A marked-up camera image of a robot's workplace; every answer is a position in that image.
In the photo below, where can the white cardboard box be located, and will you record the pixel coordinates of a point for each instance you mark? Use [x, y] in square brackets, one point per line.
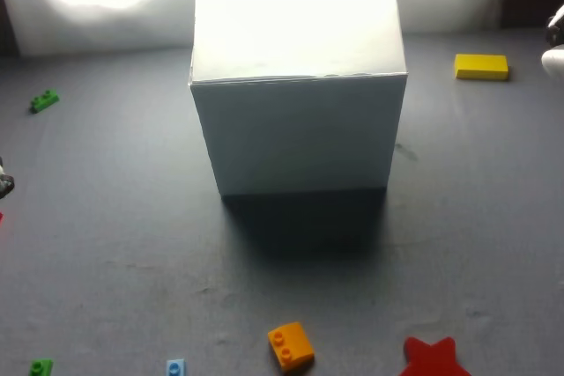
[299, 138]

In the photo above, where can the grey table cloth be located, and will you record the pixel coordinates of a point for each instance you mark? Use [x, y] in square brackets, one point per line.
[110, 239]

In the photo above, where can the orange-yellow hexagon block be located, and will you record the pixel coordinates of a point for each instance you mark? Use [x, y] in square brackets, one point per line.
[480, 65]

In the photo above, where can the green toy brick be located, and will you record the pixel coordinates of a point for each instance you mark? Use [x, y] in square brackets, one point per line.
[44, 101]
[41, 368]

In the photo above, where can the red star block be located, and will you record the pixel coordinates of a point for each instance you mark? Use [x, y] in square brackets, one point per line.
[432, 360]

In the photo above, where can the blue toy brick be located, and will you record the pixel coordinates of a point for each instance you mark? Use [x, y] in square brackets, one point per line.
[175, 368]

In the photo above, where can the orange toy brick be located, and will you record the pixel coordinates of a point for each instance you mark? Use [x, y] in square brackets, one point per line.
[291, 345]

